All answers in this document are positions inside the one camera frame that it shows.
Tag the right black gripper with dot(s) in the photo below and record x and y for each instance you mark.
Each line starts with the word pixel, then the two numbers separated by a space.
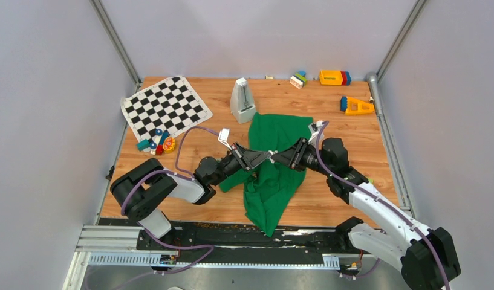
pixel 285 157

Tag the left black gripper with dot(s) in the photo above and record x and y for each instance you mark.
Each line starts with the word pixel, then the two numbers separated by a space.
pixel 250 158

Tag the silver brooch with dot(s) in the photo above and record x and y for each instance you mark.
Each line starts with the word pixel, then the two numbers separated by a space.
pixel 272 154

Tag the green garment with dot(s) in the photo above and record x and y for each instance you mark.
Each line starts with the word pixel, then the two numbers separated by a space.
pixel 270 186

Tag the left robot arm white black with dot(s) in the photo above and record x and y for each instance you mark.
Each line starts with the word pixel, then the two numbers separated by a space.
pixel 143 189

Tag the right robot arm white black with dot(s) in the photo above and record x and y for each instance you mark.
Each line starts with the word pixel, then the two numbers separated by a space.
pixel 425 257

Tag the grey metronome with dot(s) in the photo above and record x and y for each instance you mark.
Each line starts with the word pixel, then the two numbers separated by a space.
pixel 242 105

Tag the white green blue toy blocks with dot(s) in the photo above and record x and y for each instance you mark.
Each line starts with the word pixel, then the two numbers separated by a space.
pixel 299 79

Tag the orange blue toy ramp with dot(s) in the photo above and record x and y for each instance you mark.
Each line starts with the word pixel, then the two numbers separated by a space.
pixel 353 106

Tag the yellow round toy block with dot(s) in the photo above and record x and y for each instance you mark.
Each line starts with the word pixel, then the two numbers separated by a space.
pixel 169 145

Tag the yellow red blue toy block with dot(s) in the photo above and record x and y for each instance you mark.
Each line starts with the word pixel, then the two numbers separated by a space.
pixel 336 78

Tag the black white checkerboard sheet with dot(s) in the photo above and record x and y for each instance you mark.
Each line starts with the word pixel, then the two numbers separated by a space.
pixel 171 105

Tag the blue red toy block figure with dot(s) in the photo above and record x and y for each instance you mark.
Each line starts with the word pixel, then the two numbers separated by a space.
pixel 156 145

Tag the teal toy block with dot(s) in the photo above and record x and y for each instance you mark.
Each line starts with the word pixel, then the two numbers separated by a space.
pixel 143 145

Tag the grey metal pipe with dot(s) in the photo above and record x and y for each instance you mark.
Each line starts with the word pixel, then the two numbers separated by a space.
pixel 373 83

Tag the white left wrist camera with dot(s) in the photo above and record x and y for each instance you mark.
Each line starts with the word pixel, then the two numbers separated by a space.
pixel 223 136

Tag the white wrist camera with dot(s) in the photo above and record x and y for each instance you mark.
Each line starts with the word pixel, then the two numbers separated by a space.
pixel 223 136
pixel 316 131

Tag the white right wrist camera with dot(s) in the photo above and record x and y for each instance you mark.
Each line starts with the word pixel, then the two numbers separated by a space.
pixel 316 131

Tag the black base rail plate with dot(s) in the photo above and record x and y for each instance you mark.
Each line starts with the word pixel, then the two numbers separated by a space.
pixel 247 244

